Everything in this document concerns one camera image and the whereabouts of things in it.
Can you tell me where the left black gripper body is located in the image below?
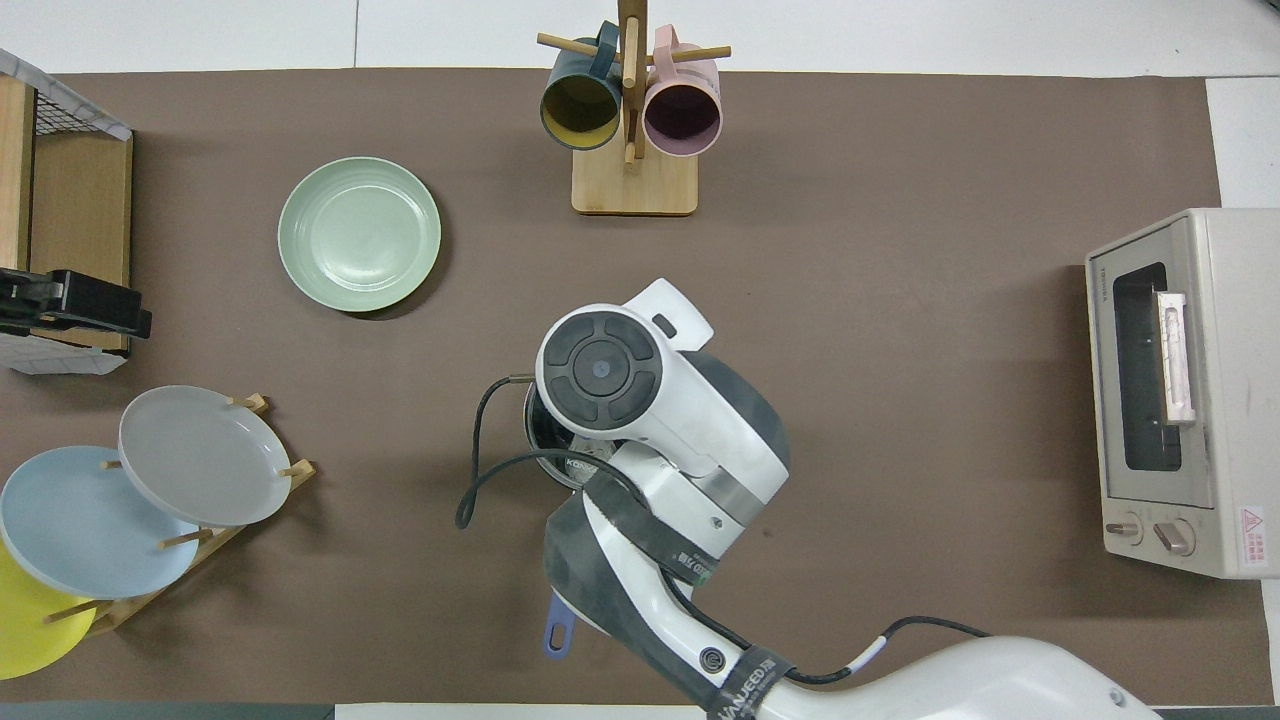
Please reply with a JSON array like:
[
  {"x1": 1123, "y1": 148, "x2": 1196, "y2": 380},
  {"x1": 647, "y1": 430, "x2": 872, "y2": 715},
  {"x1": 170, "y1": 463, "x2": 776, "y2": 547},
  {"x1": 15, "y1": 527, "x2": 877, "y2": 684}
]
[{"x1": 44, "y1": 267, "x2": 154, "y2": 340}]

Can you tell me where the glass lid blue knob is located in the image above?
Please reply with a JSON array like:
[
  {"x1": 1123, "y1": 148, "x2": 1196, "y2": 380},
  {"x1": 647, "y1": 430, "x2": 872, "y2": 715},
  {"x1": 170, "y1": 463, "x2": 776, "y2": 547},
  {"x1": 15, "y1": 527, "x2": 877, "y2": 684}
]
[{"x1": 526, "y1": 385, "x2": 606, "y2": 493}]

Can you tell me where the grey plate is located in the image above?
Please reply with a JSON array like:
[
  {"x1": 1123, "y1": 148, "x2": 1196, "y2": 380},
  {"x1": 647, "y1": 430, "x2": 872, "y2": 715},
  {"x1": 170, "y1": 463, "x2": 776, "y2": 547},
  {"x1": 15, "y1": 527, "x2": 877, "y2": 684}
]
[{"x1": 118, "y1": 385, "x2": 293, "y2": 528}]

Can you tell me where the light blue plate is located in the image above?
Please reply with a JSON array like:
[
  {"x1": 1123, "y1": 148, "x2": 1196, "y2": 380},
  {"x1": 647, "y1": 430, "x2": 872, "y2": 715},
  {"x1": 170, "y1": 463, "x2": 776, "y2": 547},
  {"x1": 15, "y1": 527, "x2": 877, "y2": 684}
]
[{"x1": 0, "y1": 445, "x2": 201, "y2": 599}]

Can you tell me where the light green plate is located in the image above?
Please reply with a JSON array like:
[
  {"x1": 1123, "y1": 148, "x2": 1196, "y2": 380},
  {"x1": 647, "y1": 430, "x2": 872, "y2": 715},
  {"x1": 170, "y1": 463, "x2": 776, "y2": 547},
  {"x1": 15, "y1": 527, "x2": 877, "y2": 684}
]
[{"x1": 277, "y1": 156, "x2": 442, "y2": 313}]

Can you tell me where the wooden plate rack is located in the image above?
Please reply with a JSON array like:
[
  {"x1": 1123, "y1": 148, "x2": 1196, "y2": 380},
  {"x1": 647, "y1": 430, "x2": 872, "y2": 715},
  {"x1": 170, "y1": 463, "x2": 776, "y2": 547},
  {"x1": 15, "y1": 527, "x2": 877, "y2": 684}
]
[{"x1": 45, "y1": 393, "x2": 317, "y2": 633}]

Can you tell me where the yellow plate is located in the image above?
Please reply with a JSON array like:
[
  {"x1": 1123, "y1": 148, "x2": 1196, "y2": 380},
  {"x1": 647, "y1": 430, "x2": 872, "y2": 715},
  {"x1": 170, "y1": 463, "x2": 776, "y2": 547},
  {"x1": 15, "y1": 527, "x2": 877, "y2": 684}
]
[{"x1": 0, "y1": 540, "x2": 99, "y2": 681}]

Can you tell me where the dark teal mug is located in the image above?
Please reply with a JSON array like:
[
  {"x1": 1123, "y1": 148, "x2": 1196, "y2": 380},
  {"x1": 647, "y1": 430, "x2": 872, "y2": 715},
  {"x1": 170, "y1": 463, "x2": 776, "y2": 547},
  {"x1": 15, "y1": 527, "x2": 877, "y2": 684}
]
[{"x1": 540, "y1": 22, "x2": 623, "y2": 151}]

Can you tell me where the wooden mug tree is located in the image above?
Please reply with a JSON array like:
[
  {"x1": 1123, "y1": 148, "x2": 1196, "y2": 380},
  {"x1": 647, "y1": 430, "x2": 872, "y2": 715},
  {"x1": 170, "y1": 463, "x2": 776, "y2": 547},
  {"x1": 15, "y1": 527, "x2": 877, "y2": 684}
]
[{"x1": 537, "y1": 0, "x2": 731, "y2": 216}]

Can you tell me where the pink mug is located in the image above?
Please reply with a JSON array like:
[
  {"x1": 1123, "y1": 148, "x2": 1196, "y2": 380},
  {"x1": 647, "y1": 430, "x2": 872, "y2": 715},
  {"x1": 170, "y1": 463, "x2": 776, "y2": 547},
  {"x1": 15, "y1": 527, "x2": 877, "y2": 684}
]
[{"x1": 643, "y1": 25, "x2": 723, "y2": 158}]

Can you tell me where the brown table mat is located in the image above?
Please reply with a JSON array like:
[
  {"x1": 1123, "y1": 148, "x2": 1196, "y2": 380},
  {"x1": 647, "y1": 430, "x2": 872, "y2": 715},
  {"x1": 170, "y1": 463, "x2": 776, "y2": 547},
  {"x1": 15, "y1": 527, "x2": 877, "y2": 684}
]
[{"x1": 0, "y1": 68, "x2": 1276, "y2": 706}]

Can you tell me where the beige toaster oven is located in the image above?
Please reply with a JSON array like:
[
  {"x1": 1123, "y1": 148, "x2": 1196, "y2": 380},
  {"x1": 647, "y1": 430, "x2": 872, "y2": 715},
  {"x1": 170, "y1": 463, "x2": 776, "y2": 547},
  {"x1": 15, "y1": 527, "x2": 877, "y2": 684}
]
[{"x1": 1085, "y1": 207, "x2": 1280, "y2": 581}]

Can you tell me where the wooden crate wire mesh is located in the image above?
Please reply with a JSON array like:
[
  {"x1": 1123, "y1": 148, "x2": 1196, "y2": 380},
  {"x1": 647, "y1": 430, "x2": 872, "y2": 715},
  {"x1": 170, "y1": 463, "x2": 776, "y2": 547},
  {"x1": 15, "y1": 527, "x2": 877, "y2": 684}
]
[{"x1": 0, "y1": 48, "x2": 133, "y2": 376}]

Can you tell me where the black pot purple handle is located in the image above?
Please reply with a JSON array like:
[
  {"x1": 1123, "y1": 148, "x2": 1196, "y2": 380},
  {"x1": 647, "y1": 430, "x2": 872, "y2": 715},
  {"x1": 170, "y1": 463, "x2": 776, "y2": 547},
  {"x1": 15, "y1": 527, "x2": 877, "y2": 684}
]
[{"x1": 522, "y1": 380, "x2": 581, "y2": 661}]

